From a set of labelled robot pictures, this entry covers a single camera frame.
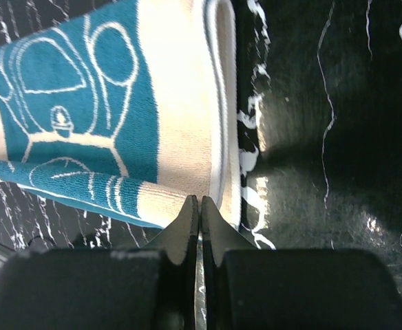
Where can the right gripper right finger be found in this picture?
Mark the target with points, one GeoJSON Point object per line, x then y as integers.
{"type": "Point", "coordinates": [249, 288]}

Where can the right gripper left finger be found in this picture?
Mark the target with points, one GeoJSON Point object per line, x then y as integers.
{"type": "Point", "coordinates": [152, 287]}

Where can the teal beige bordered towel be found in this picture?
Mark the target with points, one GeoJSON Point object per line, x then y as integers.
{"type": "Point", "coordinates": [125, 110]}

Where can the black marble pattern mat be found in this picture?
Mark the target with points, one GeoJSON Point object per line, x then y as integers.
{"type": "Point", "coordinates": [320, 125]}

